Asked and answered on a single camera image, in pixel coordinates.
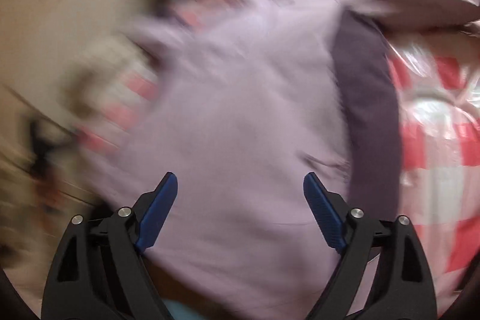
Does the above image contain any pink white checkered plastic sheet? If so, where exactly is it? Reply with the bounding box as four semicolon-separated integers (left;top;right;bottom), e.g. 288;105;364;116
75;0;480;313

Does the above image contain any lilac and purple garment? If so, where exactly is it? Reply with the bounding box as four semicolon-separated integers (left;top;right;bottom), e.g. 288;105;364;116
80;0;480;320

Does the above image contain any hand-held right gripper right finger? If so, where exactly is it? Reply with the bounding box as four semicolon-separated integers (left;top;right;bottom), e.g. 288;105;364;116
303;172;438;320

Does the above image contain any person's teal clothing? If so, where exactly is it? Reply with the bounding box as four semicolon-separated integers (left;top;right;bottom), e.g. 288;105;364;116
161;299;214;320

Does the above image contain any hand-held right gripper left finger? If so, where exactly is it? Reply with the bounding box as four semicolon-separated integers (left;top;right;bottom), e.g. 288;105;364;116
41;172;178;320

